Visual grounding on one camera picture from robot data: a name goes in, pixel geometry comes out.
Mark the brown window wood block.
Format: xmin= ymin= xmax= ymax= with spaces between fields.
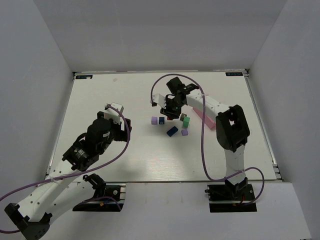
xmin=180 ymin=113 xmax=187 ymax=121

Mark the small dark blue wood cube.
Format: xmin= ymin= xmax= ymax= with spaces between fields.
xmin=158 ymin=117 xmax=165 ymax=125

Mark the green hospital wood block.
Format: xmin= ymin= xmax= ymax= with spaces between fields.
xmin=182 ymin=116 xmax=190 ymax=129

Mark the large lilac wood block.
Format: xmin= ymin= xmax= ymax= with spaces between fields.
xmin=151 ymin=116 xmax=158 ymax=125

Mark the dark blue wood block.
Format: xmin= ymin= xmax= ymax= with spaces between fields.
xmin=166 ymin=126 xmax=179 ymax=137

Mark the small lilac wood block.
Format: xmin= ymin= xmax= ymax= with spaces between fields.
xmin=181 ymin=129 xmax=189 ymax=136

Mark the pink plastic box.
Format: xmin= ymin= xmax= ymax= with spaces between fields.
xmin=192 ymin=107 xmax=216 ymax=130

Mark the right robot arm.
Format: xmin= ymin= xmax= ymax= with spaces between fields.
xmin=151 ymin=76 xmax=250 ymax=198

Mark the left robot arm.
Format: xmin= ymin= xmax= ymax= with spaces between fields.
xmin=4 ymin=110 xmax=132 ymax=240

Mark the right blue table label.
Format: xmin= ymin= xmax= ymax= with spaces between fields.
xmin=225 ymin=72 xmax=243 ymax=77

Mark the blue table label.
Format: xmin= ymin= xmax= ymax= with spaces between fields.
xmin=75 ymin=75 xmax=93 ymax=80
xmin=225 ymin=72 xmax=243 ymax=77

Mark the left blue table label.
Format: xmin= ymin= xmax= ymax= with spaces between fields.
xmin=75 ymin=75 xmax=93 ymax=80

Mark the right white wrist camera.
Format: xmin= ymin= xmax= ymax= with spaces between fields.
xmin=150 ymin=93 xmax=167 ymax=109

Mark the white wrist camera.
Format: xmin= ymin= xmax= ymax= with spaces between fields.
xmin=150 ymin=93 xmax=167 ymax=109
xmin=103 ymin=102 xmax=124 ymax=126

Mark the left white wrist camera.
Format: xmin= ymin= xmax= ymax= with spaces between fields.
xmin=103 ymin=102 xmax=124 ymax=126

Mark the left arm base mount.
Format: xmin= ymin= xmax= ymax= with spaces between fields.
xmin=72 ymin=173 xmax=126 ymax=212

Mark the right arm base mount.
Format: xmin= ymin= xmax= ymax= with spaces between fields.
xmin=204 ymin=184 xmax=257 ymax=213

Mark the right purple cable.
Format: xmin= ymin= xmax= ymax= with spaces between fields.
xmin=150 ymin=73 xmax=265 ymax=206

